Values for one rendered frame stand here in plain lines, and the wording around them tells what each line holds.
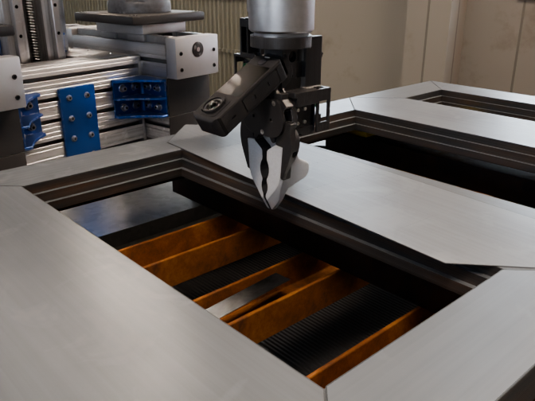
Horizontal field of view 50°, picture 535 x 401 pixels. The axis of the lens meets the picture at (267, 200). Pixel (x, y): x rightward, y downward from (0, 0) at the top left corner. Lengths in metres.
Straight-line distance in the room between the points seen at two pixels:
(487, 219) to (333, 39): 4.08
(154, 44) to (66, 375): 1.02
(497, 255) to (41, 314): 0.45
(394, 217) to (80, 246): 0.36
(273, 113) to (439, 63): 3.43
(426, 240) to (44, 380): 0.41
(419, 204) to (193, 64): 0.76
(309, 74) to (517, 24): 3.49
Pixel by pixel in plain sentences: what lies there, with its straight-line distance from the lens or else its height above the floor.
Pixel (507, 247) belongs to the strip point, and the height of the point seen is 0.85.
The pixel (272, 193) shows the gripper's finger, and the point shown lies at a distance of 0.71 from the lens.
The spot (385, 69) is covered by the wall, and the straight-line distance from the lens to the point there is 4.54.
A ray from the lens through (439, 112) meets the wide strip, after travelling 1.28.
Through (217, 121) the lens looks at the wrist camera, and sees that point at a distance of 0.62.
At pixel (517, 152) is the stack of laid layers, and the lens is 1.09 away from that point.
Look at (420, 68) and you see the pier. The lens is 4.13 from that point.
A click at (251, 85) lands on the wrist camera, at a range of 0.65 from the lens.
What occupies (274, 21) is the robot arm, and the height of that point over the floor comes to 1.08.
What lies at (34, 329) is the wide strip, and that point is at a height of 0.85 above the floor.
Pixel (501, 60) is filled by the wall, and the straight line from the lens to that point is 4.19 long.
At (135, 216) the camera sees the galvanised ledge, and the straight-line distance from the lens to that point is 1.17.
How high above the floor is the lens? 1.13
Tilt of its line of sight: 22 degrees down
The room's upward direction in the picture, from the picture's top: straight up
